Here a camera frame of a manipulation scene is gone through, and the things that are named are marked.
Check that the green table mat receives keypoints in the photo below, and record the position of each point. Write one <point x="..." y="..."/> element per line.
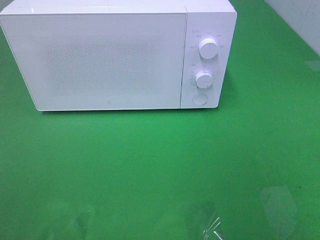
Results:
<point x="147" y="174"/>

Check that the white microwave knob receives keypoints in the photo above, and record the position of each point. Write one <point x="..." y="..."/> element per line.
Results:
<point x="203" y="79"/>
<point x="208" y="48"/>

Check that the round white door release button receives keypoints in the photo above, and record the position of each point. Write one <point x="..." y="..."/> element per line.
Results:
<point x="200" y="99"/>

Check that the white microwave oven body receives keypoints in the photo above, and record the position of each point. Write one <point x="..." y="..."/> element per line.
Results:
<point x="204" y="18"/>

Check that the white microwave door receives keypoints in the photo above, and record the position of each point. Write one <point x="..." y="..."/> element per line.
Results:
<point x="74" y="62"/>

